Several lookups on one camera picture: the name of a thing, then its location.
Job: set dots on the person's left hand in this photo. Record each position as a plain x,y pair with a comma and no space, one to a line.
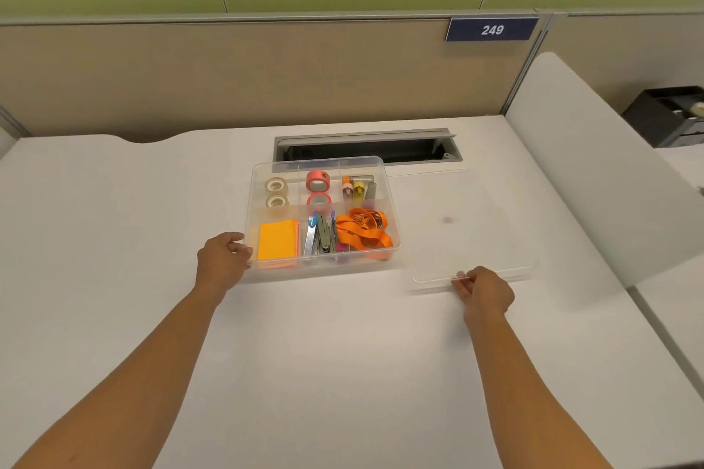
217,265

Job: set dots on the person's right hand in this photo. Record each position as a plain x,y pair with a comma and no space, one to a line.
489,295

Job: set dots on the person's right thumb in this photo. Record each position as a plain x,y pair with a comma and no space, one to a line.
463,277

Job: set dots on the person's left thumb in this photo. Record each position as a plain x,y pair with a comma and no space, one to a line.
230,237

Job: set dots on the clear plastic organizer box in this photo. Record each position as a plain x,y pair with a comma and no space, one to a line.
264,271

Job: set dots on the clear plastic lid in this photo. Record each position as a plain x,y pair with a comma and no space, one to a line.
467,221

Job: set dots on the person's right forearm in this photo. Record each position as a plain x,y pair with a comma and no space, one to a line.
522,391

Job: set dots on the person's left forearm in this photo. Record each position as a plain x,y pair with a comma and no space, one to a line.
126,386

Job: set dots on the orange sticky note pad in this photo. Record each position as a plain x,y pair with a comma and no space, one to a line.
276,240

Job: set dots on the clear tape roll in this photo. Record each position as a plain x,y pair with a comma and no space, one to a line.
276,202
276,185

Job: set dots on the pink tape roll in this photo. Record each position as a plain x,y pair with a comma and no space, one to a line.
319,204
318,184

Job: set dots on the orange white correction tape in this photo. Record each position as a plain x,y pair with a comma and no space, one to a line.
346,189

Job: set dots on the yellow highlighter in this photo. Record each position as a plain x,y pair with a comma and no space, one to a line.
358,191

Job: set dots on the beige desk partition panel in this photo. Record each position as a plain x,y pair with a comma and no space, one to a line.
247,78

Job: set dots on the white side divider panel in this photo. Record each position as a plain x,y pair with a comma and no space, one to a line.
594,172

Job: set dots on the blue sign plate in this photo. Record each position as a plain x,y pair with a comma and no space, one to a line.
491,29

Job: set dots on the black desk organizer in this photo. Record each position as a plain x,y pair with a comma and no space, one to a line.
665,117

